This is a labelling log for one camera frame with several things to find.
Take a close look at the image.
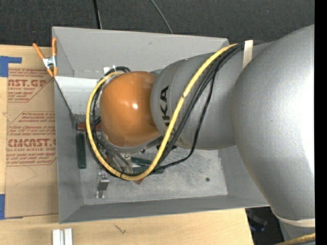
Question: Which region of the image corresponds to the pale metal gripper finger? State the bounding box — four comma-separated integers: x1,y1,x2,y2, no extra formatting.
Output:
96,172,110,199

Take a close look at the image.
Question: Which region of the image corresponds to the dark green flat block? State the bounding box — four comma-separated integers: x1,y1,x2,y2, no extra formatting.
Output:
76,132,87,169
130,157,165,175

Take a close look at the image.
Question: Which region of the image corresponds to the grey metal bin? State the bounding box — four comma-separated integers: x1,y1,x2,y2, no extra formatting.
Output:
52,26,272,225

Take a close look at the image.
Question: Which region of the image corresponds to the brown cardboard board red print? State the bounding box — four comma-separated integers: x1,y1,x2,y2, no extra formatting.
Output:
0,44,60,219

